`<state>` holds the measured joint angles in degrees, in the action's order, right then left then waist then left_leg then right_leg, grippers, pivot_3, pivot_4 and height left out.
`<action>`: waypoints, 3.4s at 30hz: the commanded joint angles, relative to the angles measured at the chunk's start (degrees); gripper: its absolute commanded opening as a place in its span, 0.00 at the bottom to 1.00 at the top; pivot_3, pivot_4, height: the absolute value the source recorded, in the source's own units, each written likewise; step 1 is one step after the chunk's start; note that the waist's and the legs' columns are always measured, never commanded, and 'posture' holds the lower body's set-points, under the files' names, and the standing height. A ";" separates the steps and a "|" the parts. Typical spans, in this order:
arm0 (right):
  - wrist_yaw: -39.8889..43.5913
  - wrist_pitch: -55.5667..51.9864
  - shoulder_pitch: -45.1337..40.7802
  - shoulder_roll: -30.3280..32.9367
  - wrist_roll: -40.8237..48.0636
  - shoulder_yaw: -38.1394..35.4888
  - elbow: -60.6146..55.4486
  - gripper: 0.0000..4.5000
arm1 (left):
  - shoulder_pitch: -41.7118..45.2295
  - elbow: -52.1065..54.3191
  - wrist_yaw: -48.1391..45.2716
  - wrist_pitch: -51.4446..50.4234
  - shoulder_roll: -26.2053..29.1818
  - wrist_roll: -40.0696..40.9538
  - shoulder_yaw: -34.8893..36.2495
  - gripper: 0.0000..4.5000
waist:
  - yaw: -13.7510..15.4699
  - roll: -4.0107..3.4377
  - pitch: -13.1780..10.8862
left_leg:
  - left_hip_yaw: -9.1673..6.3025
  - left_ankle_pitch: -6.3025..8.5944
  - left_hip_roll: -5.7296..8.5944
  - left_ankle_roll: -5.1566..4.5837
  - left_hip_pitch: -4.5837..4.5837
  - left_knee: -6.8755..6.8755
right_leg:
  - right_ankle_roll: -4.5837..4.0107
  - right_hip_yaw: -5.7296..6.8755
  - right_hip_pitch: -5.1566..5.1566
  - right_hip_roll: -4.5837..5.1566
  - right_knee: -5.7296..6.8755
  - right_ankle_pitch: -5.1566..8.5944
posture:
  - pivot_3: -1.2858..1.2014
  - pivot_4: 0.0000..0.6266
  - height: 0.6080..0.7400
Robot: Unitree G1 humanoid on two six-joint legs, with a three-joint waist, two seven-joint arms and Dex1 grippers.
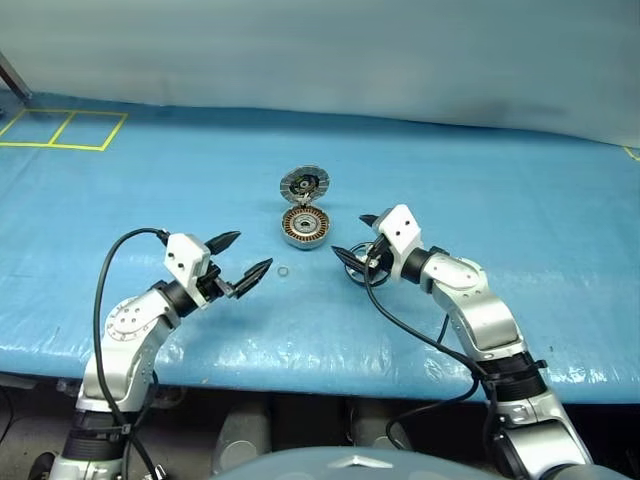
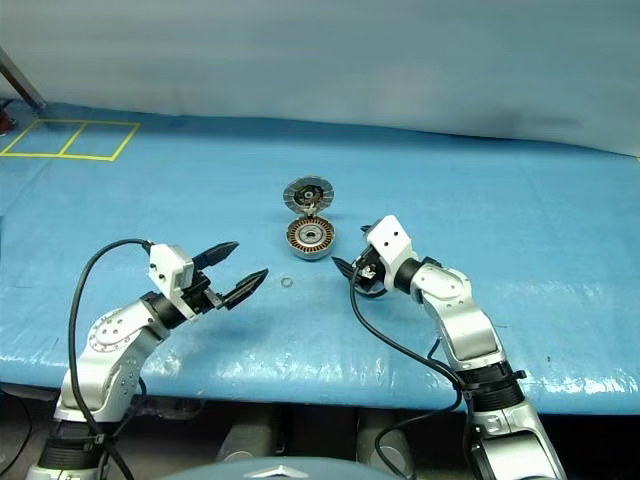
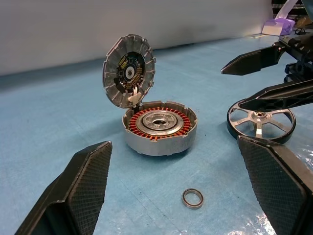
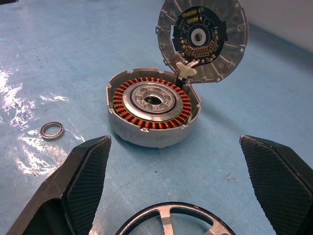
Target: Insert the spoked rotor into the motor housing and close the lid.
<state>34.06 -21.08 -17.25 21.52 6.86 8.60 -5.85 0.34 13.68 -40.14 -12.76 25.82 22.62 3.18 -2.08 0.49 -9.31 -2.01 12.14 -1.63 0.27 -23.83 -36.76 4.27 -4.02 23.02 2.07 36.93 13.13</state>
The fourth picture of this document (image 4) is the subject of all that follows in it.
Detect silver motor base copper windings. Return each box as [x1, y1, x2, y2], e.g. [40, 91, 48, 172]
[106, 67, 201, 149]

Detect blue plastic table cover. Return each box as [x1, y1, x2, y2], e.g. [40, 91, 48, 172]
[0, 0, 313, 235]

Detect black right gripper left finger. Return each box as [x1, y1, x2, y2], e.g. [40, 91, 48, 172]
[6, 135, 112, 235]

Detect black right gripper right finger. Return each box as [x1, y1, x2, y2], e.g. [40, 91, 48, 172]
[239, 134, 313, 235]

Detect small metal bearing ring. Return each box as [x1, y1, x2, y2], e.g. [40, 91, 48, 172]
[40, 121, 66, 141]

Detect silver spoked rotor ring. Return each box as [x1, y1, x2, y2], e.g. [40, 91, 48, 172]
[114, 201, 237, 235]

